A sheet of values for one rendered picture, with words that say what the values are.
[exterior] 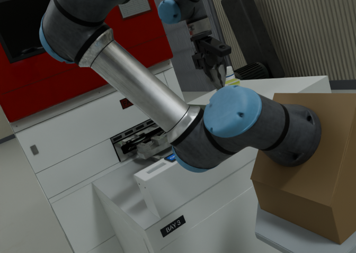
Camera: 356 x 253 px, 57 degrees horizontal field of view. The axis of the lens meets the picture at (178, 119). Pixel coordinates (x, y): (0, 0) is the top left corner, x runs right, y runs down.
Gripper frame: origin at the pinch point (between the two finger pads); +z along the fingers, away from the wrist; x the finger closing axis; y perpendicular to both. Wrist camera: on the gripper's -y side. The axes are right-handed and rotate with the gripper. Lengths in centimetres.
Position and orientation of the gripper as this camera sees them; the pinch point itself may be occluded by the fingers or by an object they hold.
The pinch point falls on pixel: (222, 87)
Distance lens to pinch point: 118.6
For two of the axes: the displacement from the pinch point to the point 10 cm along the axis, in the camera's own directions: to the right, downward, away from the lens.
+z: 3.3, 9.1, 2.5
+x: -8.1, 4.1, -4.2
